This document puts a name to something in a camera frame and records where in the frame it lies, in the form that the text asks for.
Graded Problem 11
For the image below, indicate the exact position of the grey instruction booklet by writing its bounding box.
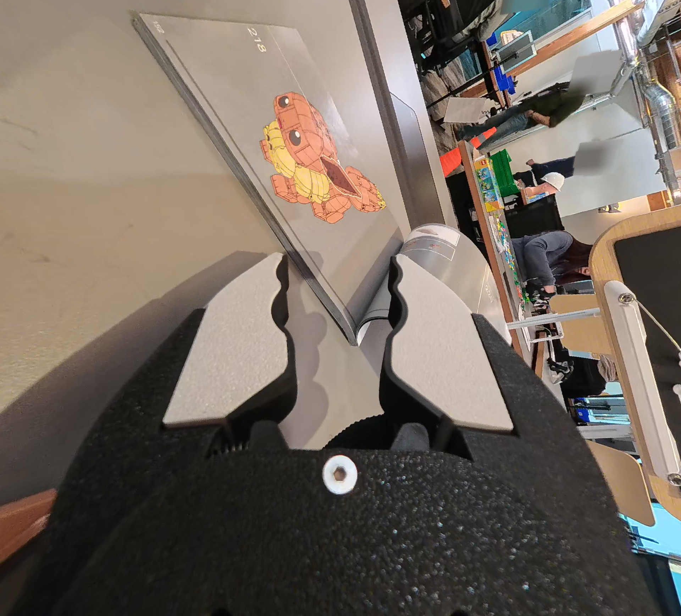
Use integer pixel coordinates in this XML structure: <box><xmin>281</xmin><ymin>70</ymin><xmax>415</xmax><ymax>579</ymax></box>
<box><xmin>130</xmin><ymin>12</ymin><xmax>506</xmax><ymax>346</ymax></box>

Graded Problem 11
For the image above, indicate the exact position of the white metal bracket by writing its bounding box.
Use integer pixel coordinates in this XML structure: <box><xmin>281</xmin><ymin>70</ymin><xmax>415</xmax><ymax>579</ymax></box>
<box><xmin>603</xmin><ymin>281</ymin><xmax>681</xmax><ymax>488</ymax></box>

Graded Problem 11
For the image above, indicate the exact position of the printed toy box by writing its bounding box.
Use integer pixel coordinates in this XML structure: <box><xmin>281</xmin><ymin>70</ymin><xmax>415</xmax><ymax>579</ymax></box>
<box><xmin>472</xmin><ymin>154</ymin><xmax>504</xmax><ymax>213</ymax></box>

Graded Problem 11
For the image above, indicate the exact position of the wood-edged black board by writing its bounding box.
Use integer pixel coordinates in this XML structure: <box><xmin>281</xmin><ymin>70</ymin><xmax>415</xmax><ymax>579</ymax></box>
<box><xmin>588</xmin><ymin>209</ymin><xmax>681</xmax><ymax>507</ymax></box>

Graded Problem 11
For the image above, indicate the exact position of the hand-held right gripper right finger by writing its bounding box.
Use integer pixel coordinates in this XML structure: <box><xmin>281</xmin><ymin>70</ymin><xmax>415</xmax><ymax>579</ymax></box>
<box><xmin>379</xmin><ymin>253</ymin><xmax>515</xmax><ymax>433</ymax></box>

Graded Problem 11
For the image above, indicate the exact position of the grey rounded flat pad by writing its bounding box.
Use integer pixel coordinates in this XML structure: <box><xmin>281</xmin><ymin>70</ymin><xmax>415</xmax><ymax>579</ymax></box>
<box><xmin>388</xmin><ymin>90</ymin><xmax>458</xmax><ymax>225</ymax></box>

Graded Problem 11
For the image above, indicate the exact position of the long wood-edged table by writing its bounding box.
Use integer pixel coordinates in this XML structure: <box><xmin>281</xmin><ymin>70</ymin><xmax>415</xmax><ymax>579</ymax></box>
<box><xmin>459</xmin><ymin>139</ymin><xmax>538</xmax><ymax>361</ymax></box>

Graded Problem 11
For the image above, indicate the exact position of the green plastic bin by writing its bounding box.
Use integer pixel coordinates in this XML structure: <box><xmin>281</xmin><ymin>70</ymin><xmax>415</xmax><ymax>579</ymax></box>
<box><xmin>489</xmin><ymin>148</ymin><xmax>516</xmax><ymax>197</ymax></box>

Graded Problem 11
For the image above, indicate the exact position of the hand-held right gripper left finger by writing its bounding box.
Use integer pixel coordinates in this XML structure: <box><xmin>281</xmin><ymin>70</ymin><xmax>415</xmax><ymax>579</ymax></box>
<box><xmin>161</xmin><ymin>252</ymin><xmax>298</xmax><ymax>441</ymax></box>

